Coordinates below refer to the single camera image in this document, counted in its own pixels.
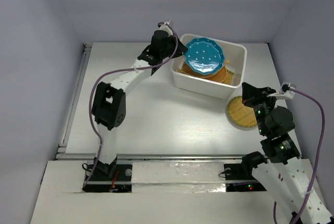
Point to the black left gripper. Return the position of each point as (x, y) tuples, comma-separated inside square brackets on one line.
[(171, 39)]

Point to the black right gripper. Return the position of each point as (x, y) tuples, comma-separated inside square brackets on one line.
[(250, 94)]

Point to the fan-shaped woven basket plate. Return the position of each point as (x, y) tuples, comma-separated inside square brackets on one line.
[(186, 69)]

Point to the blue polka-dot ceramic plate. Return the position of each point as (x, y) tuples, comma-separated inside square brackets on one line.
[(204, 56)]

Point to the leaf-shaped bamboo plate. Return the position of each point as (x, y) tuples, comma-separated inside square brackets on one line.
[(223, 76)]

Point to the round bamboo plate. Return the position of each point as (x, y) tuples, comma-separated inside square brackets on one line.
[(239, 114)]

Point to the boat-shaped woven basket plate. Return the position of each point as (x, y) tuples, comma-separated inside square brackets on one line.
[(180, 70)]

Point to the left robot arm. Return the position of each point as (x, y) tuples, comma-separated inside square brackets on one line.
[(107, 100)]

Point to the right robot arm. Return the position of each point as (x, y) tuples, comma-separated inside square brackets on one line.
[(279, 169)]

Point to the white plastic bin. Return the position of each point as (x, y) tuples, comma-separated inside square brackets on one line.
[(236, 53)]

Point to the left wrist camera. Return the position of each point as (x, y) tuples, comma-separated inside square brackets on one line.
[(165, 25)]

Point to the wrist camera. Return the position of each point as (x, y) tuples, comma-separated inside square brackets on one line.
[(165, 25), (285, 93)]

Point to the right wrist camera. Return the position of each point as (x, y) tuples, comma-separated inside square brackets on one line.
[(285, 93)]

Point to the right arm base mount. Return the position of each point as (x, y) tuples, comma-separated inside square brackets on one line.
[(239, 175)]

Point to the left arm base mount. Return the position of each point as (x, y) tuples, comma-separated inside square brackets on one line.
[(120, 182)]

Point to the aluminium rail frame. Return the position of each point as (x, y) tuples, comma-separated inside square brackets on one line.
[(161, 120)]

